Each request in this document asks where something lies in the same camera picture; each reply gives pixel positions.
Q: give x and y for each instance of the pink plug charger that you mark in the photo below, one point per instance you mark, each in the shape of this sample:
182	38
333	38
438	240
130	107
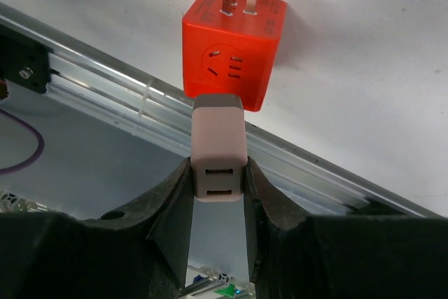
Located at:
218	147

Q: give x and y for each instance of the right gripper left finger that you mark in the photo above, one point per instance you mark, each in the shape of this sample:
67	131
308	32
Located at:
137	250

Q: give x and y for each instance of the red cube socket adapter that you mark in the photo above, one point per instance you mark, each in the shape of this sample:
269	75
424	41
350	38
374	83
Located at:
229	47

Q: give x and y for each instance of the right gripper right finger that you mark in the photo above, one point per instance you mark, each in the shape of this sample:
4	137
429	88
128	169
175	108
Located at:
377	253

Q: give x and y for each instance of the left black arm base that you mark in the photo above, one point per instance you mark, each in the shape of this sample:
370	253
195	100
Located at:
24	61

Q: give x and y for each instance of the aluminium front rail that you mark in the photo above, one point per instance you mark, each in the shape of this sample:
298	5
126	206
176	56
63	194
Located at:
88	80

